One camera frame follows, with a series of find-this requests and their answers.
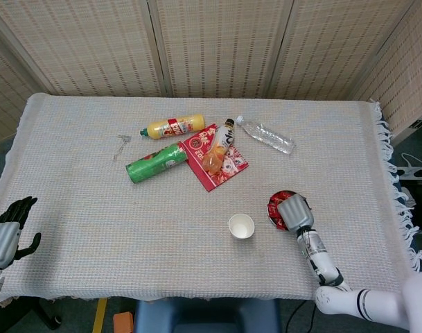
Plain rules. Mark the green cylindrical can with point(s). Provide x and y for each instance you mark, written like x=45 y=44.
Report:
x=148 y=166

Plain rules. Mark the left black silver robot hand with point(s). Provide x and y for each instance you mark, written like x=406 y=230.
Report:
x=2 y=243

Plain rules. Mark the clear plastic water bottle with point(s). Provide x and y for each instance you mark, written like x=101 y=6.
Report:
x=269 y=137

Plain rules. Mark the white paper cup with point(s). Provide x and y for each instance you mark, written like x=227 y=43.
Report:
x=242 y=227

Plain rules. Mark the black wall socket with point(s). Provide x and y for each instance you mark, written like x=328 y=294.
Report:
x=419 y=124

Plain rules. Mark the woven folding screen panel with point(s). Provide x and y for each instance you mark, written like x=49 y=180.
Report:
x=93 y=45
x=221 y=45
x=335 y=48
x=2 y=97
x=408 y=79

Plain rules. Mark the blue padded seat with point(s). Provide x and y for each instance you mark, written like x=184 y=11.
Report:
x=203 y=314

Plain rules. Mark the round metal plate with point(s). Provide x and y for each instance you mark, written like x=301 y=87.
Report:
x=272 y=222

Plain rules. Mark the yellow plastic bottle green cap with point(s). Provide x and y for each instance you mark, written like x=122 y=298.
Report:
x=158 y=128

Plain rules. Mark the red printed booklet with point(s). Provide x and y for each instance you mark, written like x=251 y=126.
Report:
x=210 y=178

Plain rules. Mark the orange block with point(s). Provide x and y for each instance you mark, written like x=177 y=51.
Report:
x=123 y=322

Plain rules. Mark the right silver orange-tipped robot hand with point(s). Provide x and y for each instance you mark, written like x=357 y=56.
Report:
x=295 y=213

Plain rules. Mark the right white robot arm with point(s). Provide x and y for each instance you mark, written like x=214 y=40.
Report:
x=321 y=256

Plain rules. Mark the heap of red candies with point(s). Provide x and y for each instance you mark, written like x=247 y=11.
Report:
x=275 y=208

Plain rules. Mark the black stand leg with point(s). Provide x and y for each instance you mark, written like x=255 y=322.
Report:
x=41 y=312

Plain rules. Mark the beige woven tablecloth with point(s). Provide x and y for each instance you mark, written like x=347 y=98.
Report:
x=162 y=225

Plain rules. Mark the orange drink bottle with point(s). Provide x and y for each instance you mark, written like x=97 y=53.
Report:
x=214 y=156

